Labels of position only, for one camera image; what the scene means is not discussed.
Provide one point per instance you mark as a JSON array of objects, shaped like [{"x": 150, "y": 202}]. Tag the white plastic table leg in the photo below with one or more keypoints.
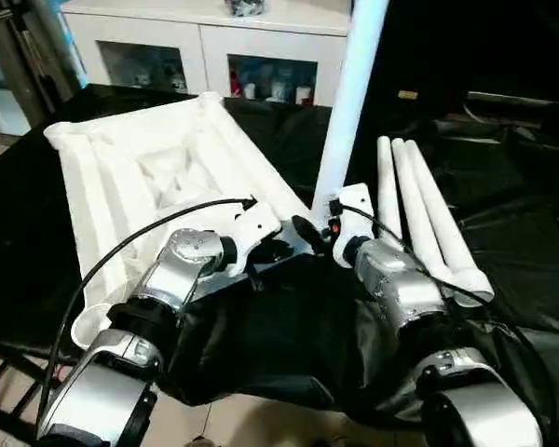
[
  {"x": 389, "y": 186},
  {"x": 442, "y": 219},
  {"x": 414, "y": 200},
  {"x": 349, "y": 116}
]

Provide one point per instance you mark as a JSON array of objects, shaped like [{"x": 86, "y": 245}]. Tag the white plastic table top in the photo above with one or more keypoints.
[{"x": 121, "y": 153}]

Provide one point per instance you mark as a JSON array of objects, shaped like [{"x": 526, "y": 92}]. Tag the black mat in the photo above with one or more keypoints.
[{"x": 284, "y": 326}]

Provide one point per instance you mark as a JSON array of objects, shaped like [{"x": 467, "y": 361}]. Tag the red bottle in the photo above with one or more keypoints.
[{"x": 235, "y": 84}]

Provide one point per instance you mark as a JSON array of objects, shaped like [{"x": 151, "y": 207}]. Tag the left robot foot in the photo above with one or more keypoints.
[{"x": 200, "y": 441}]

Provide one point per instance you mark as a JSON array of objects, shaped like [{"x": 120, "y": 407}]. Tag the dark cabinet with gold label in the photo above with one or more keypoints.
[{"x": 410, "y": 56}]

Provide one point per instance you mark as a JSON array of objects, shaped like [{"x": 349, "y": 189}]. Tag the white glass door cabinet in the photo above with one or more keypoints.
[{"x": 200, "y": 37}]

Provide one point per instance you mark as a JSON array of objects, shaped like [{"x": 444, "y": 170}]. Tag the blue white patterned jar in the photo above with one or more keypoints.
[{"x": 244, "y": 7}]

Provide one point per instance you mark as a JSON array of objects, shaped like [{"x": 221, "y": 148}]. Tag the metal framed glass door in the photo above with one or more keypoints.
[{"x": 9, "y": 70}]

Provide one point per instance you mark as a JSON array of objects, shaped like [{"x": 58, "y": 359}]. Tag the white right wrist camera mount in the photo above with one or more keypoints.
[{"x": 354, "y": 219}]

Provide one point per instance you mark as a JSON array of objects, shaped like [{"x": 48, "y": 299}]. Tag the black metal table frame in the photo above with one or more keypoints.
[{"x": 9, "y": 391}]

